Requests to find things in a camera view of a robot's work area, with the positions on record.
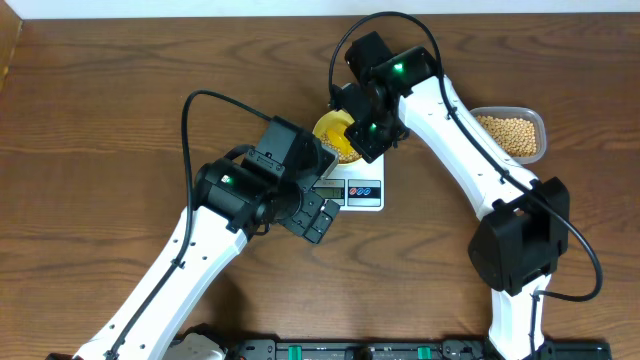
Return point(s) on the clear plastic bean container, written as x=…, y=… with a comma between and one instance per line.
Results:
x=519, y=112

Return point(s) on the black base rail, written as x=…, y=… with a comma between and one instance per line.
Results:
x=450, y=349

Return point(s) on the yellow plastic measuring scoop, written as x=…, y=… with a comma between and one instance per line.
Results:
x=335, y=133

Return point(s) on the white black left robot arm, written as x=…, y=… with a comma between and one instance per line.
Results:
x=230, y=201

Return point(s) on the pile of soybeans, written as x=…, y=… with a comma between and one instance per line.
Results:
x=516, y=136

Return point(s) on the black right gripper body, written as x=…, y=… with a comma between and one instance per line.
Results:
x=375, y=134

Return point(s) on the white digital kitchen scale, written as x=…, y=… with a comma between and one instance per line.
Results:
x=357, y=186

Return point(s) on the yellow plastic bowl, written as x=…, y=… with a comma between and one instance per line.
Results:
x=330, y=117

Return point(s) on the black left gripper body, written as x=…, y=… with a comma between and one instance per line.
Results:
x=297, y=209

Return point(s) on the soybeans in yellow bowl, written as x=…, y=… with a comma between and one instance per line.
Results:
x=344, y=158

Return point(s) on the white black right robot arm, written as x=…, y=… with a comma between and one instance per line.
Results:
x=522, y=231

